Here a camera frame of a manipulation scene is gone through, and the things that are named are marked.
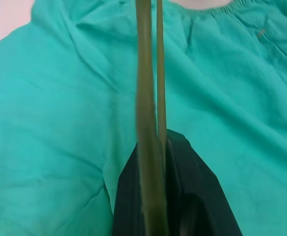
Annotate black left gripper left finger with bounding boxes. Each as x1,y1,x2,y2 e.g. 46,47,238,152
112,144,147,236

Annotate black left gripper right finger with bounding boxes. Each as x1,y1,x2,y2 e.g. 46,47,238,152
165,129,243,236

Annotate teal green shorts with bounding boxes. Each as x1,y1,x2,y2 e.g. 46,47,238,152
0,0,287,236

